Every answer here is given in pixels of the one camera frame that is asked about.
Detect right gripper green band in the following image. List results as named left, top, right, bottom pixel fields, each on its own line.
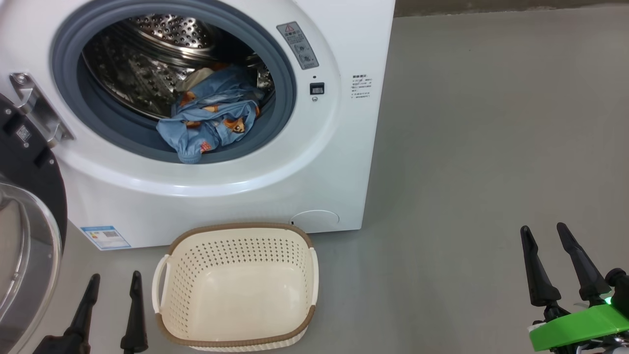
left=520, top=222, right=629, bottom=354

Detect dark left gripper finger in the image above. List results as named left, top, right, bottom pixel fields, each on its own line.
left=120, top=270, right=149, bottom=354
left=32, top=273, right=101, bottom=354

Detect black round glass washer door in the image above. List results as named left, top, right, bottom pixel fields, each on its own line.
left=0, top=93, right=68, bottom=354

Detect blue garment small orange prints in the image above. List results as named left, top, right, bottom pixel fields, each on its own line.
left=156, top=96, right=261, bottom=164

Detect blue garment large orange-cream print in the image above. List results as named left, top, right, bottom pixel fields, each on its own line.
left=174, top=63, right=268, bottom=106

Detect white front-load washing machine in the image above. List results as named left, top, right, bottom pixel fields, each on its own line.
left=0, top=0, right=396, bottom=250

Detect metal door hinge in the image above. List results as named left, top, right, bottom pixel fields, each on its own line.
left=10, top=72, right=74, bottom=148

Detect blue energy label sticker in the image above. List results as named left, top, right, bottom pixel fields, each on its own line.
left=80, top=225, right=131, bottom=250

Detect cream perforated laundry basket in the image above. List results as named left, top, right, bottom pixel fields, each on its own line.
left=151, top=222, right=320, bottom=352

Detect round white filter cover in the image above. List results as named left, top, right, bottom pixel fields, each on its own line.
left=289, top=210, right=340, bottom=233

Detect small printed text label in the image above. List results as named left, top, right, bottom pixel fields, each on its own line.
left=351, top=74, right=373, bottom=99

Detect grey warning sticker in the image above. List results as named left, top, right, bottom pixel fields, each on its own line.
left=276, top=21, right=319, bottom=70

